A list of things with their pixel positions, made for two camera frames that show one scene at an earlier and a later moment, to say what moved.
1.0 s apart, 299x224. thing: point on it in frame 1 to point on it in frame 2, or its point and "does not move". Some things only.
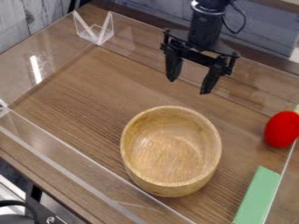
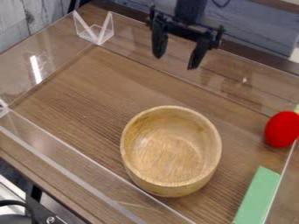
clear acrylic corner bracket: (94, 32) does not move
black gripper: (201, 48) to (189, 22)
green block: (256, 197) does not move
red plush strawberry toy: (281, 129) does not move
